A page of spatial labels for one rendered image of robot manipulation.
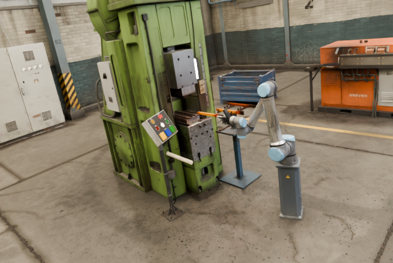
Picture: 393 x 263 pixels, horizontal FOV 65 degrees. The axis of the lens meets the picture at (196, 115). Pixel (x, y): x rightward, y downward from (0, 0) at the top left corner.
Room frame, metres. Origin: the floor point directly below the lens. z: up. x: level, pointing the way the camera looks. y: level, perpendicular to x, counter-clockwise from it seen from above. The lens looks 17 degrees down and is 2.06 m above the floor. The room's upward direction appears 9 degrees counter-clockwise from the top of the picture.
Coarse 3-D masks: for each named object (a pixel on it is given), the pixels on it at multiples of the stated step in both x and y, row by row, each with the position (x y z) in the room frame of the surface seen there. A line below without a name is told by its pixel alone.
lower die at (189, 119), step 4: (176, 112) 3.74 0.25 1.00; (184, 112) 3.72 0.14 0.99; (188, 112) 3.69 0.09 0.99; (176, 116) 3.63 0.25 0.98; (180, 116) 3.58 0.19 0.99; (184, 116) 3.55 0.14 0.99; (188, 116) 3.52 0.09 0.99; (192, 116) 3.48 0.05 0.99; (196, 116) 3.52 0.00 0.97; (184, 120) 3.45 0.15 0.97; (188, 120) 3.44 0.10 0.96; (192, 120) 3.48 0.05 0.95; (196, 120) 3.52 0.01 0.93
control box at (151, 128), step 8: (160, 112) 3.15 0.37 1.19; (160, 120) 3.06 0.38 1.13; (168, 120) 3.15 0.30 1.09; (144, 128) 2.93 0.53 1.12; (152, 128) 2.90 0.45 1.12; (160, 128) 2.98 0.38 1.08; (168, 128) 3.07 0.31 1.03; (152, 136) 2.90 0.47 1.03; (168, 136) 2.99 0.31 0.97; (160, 144) 2.86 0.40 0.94
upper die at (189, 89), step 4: (192, 84) 3.54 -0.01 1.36; (172, 88) 3.56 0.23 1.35; (180, 88) 3.43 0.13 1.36; (184, 88) 3.45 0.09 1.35; (188, 88) 3.49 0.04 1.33; (192, 88) 3.52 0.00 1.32; (172, 92) 3.57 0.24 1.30; (176, 92) 3.51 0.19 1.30; (180, 92) 3.44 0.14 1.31; (184, 92) 3.44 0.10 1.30; (188, 92) 3.48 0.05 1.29; (192, 92) 3.52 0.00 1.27
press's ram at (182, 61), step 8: (168, 56) 3.44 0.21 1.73; (176, 56) 3.42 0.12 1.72; (184, 56) 3.49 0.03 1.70; (192, 56) 3.57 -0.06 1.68; (168, 64) 3.46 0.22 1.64; (176, 64) 3.41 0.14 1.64; (184, 64) 3.48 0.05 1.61; (192, 64) 3.56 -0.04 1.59; (168, 72) 3.49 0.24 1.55; (176, 72) 3.40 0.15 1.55; (184, 72) 3.47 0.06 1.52; (192, 72) 3.54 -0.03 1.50; (168, 80) 3.51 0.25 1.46; (176, 80) 3.39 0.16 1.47; (184, 80) 3.46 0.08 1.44; (192, 80) 3.53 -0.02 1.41; (176, 88) 3.41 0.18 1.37
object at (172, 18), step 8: (160, 8) 3.54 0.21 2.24; (168, 8) 3.61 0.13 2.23; (176, 8) 3.67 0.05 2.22; (184, 8) 3.74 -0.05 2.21; (160, 16) 3.53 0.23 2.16; (168, 16) 3.60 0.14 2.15; (176, 16) 3.66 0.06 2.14; (184, 16) 3.74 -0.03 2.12; (160, 24) 3.51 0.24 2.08; (168, 24) 3.59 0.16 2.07; (176, 24) 3.65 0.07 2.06; (184, 24) 3.73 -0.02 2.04; (160, 32) 3.50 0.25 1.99; (168, 32) 3.58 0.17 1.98; (176, 32) 3.63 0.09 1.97; (184, 32) 3.71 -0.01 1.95; (168, 40) 3.55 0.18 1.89; (176, 40) 3.62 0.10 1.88; (184, 40) 3.69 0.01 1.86
